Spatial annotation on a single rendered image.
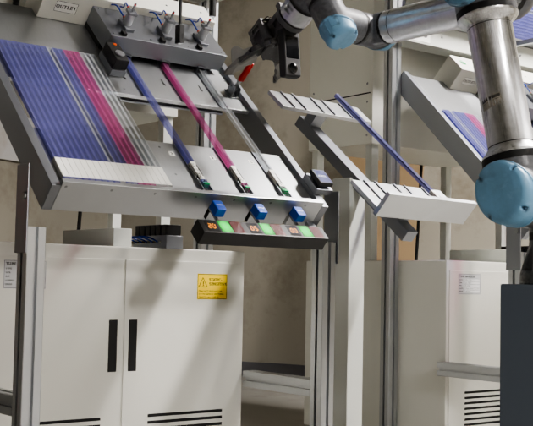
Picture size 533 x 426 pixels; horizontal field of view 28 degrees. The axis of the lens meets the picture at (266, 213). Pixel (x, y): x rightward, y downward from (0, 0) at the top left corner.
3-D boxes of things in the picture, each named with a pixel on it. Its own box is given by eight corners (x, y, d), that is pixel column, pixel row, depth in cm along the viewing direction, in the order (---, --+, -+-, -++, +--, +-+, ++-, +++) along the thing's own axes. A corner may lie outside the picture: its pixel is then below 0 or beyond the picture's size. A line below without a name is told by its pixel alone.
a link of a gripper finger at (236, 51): (218, 59, 251) (253, 41, 250) (226, 78, 248) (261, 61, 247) (213, 52, 249) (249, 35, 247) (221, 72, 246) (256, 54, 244)
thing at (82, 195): (310, 226, 245) (324, 203, 242) (51, 210, 205) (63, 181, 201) (307, 222, 246) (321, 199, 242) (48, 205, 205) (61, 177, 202)
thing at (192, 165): (207, 188, 228) (210, 183, 227) (201, 188, 227) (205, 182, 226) (124, 57, 259) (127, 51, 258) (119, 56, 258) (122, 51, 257)
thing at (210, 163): (312, 214, 245) (319, 204, 243) (53, 195, 204) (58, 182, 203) (276, 163, 256) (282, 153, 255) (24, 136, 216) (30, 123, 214)
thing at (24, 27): (241, 126, 269) (250, 110, 266) (-4, 94, 228) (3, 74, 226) (190, 54, 289) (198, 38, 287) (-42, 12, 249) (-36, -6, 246)
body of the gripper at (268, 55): (270, 39, 254) (298, 4, 246) (282, 66, 250) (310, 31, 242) (244, 34, 249) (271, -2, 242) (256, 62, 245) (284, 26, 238)
